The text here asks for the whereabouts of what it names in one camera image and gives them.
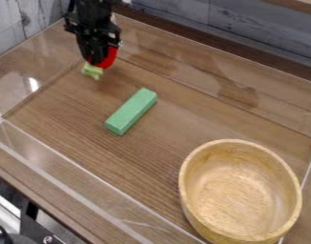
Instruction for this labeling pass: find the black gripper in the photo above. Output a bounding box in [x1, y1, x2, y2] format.
[64, 12, 121, 64]

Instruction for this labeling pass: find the red plush strawberry toy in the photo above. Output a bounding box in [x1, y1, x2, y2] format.
[81, 46, 119, 81]

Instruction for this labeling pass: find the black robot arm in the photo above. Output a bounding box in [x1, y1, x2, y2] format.
[64, 0, 121, 66]

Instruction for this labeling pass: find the green rectangular block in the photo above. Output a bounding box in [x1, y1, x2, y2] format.
[104, 88, 156, 135]

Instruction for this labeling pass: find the wooden bowl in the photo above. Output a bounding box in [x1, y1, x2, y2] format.
[179, 139, 302, 244]

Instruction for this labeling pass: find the clear acrylic table enclosure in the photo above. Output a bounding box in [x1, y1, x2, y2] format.
[0, 17, 311, 244]

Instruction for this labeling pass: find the black cable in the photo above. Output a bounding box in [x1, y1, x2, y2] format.
[0, 222, 13, 244]

